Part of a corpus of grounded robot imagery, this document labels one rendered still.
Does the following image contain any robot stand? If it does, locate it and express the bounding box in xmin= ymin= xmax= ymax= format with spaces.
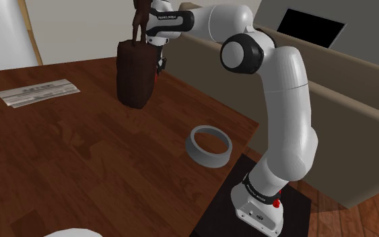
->
xmin=188 ymin=153 xmax=313 ymax=237

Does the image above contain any folded newspaper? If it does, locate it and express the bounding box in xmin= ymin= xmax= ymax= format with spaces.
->
xmin=0 ymin=78 xmax=81 ymax=109

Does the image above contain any grey ring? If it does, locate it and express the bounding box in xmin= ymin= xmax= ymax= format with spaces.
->
xmin=184 ymin=125 xmax=234 ymax=169

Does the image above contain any light wooden door frame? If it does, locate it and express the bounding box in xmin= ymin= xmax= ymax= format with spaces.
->
xmin=17 ymin=0 xmax=44 ymax=67

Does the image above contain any white rounded object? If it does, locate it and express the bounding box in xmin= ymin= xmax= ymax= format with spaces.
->
xmin=42 ymin=228 xmax=104 ymax=237

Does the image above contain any black wall screen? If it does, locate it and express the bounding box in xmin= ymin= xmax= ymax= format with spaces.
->
xmin=275 ymin=7 xmax=348 ymax=50

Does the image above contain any beige sofa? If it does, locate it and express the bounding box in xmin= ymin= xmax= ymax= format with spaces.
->
xmin=158 ymin=2 xmax=379 ymax=210

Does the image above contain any brown wooden table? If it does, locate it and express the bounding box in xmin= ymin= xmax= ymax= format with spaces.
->
xmin=0 ymin=56 xmax=261 ymax=237

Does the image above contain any dark brown figure statue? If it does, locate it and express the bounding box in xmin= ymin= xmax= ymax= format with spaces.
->
xmin=116 ymin=0 xmax=159 ymax=110

